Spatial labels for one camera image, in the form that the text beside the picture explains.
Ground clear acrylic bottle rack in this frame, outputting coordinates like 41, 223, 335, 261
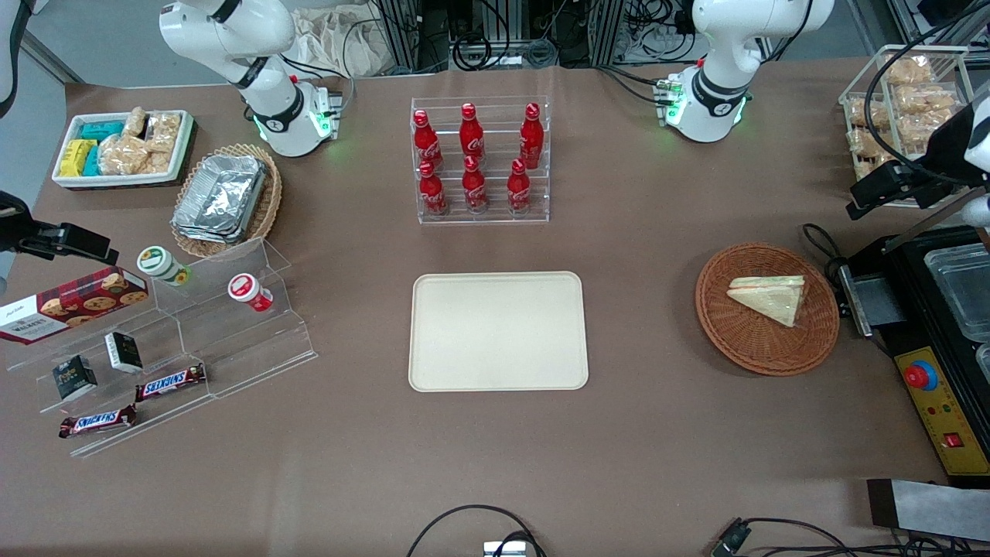
410, 96, 551, 226

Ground white rectangular snack bin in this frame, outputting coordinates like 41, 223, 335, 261
52, 110, 196, 191

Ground brown Snickers bar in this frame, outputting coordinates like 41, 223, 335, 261
135, 364, 208, 404
58, 405, 139, 440

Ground yellow snack packet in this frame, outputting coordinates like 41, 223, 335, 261
60, 139, 98, 178

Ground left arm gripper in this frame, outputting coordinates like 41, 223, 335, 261
845, 101, 978, 222

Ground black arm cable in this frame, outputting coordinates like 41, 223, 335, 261
864, 0, 990, 188

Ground clear acrylic step display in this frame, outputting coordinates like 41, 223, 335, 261
4, 237, 319, 459

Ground triangle sandwich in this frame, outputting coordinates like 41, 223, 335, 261
726, 275, 807, 328

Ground red cookie box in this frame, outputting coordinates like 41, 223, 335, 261
0, 266, 150, 346

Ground black coiled cable bundle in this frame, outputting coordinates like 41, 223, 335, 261
449, 0, 559, 72

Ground clear bag of bread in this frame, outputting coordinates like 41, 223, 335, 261
893, 84, 958, 152
885, 56, 935, 87
846, 128, 900, 183
846, 96, 887, 129

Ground black arched cable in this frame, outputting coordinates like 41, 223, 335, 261
405, 504, 547, 557

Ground green lid white cup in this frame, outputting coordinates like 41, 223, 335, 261
137, 246, 191, 288

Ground red emergency button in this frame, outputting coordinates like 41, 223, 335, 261
904, 360, 939, 393

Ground black sealing machine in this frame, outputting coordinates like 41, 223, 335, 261
838, 224, 990, 489

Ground small black box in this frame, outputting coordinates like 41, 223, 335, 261
52, 354, 99, 402
104, 331, 145, 375

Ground stacked foil containers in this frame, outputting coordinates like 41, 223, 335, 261
171, 155, 268, 245

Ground red lid white cup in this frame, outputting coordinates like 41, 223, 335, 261
227, 273, 275, 313

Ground aluminium frame post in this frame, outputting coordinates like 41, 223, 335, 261
374, 0, 423, 72
592, 0, 629, 67

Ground black looped machine cable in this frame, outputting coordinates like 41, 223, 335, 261
800, 223, 849, 284

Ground red cola bottle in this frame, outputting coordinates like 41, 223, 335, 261
462, 155, 490, 214
519, 103, 545, 170
459, 103, 486, 160
413, 109, 444, 172
418, 160, 449, 217
507, 159, 533, 216

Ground round brown wicker basket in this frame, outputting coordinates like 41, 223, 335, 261
695, 243, 842, 378

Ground white wire rack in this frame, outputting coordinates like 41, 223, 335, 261
838, 44, 975, 209

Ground grey flat sheet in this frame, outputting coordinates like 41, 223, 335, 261
866, 477, 990, 543

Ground black cable with connector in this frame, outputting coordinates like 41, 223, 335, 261
710, 517, 990, 557

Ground crumpled white cloth bag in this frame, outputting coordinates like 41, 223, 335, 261
292, 6, 388, 79

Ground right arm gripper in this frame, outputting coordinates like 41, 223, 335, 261
0, 191, 119, 266

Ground beige plastic tray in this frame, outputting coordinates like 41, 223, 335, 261
408, 271, 589, 393

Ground clear plastic container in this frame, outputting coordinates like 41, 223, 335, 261
923, 243, 990, 343

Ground oval light wicker basket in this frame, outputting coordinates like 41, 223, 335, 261
171, 143, 284, 259

